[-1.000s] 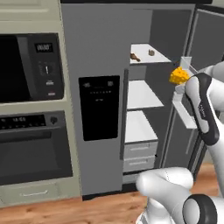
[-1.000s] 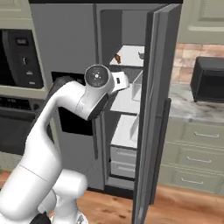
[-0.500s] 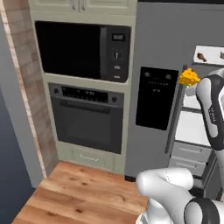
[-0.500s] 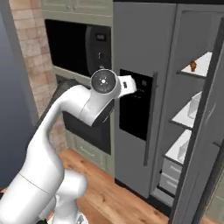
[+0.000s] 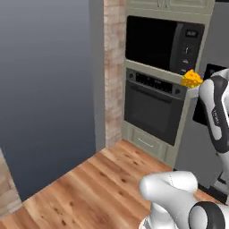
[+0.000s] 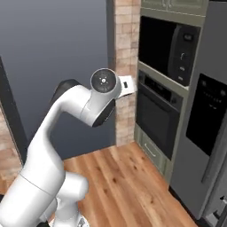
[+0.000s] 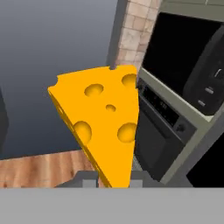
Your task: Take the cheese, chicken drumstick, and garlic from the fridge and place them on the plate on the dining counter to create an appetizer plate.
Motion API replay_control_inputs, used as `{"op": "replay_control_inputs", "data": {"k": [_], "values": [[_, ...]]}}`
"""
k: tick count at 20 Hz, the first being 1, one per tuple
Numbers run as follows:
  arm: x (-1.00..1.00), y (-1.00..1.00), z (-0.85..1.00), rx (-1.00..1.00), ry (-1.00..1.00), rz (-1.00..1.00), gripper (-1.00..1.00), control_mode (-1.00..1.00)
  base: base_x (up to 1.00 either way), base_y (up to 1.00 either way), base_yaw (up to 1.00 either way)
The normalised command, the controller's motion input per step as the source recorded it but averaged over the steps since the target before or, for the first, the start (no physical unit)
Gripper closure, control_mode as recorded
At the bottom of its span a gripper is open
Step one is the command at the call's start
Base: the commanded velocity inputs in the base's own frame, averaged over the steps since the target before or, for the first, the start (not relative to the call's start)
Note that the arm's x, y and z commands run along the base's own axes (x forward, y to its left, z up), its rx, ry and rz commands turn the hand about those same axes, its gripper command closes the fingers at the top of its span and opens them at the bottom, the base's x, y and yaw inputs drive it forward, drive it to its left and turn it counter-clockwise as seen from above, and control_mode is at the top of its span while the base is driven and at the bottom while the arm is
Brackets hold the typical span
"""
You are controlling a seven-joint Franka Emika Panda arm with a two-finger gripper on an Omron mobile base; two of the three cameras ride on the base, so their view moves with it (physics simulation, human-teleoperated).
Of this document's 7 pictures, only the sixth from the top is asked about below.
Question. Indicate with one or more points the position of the grey fridge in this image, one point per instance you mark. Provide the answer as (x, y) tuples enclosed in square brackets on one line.
[(192, 165)]

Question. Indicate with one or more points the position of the green wall cupboards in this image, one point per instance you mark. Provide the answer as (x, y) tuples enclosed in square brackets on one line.
[(174, 6)]

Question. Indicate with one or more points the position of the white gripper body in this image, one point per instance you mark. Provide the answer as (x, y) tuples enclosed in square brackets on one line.
[(133, 85)]

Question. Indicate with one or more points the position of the black microwave oven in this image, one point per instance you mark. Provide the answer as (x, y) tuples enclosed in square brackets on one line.
[(159, 44)]

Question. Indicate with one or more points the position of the black built-in oven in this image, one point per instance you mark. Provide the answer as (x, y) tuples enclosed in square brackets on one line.
[(155, 118)]

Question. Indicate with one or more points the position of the green drawer front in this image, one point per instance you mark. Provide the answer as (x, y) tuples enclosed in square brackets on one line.
[(153, 155)]

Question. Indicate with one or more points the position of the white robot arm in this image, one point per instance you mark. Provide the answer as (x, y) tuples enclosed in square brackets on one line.
[(44, 153)]

